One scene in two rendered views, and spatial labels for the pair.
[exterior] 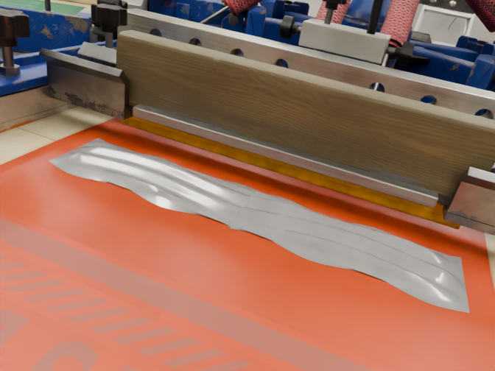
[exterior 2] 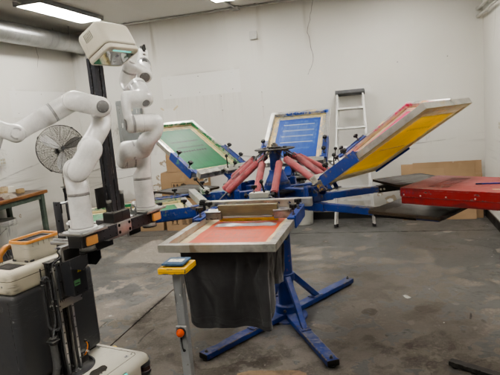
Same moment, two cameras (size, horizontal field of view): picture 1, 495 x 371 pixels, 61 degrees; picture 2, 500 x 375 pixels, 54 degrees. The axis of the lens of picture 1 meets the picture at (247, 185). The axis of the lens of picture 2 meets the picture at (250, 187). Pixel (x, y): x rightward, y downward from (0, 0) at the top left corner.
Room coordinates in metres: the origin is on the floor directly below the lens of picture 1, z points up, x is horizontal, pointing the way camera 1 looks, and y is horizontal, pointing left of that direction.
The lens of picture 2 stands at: (-2.44, -0.05, 1.59)
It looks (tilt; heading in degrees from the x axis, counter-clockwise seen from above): 9 degrees down; 0
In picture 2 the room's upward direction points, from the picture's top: 5 degrees counter-clockwise
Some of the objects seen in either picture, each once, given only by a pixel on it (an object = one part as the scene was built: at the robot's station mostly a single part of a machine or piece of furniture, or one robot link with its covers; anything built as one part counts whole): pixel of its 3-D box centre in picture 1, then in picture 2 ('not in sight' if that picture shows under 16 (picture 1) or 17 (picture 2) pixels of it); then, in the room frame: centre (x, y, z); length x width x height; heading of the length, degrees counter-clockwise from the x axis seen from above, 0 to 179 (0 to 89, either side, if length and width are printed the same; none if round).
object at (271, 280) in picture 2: not in sight; (277, 272); (0.07, -0.15, 0.74); 0.46 x 0.04 x 0.42; 164
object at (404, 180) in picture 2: not in sight; (360, 190); (1.36, -0.90, 0.91); 1.34 x 0.40 x 0.08; 104
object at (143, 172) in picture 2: not in sight; (138, 164); (0.09, 0.51, 1.37); 0.13 x 0.10 x 0.16; 116
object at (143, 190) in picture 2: not in sight; (142, 193); (0.10, 0.51, 1.21); 0.16 x 0.13 x 0.15; 63
